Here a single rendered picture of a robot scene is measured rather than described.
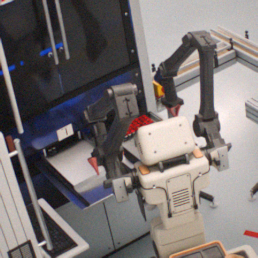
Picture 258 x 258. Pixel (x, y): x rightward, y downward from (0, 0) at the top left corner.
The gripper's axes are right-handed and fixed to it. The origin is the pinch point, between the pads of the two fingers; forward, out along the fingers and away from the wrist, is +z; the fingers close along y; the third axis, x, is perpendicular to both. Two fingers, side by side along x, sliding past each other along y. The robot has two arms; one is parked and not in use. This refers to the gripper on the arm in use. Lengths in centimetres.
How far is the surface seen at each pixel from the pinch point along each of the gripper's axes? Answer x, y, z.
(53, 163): 51, 38, 15
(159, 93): -14.8, 36.2, 5.0
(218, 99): -124, 139, 90
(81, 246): 70, -14, 29
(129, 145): 15.4, 23.1, 16.8
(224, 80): -147, 157, 88
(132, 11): -8, 30, -47
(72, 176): 49, 23, 17
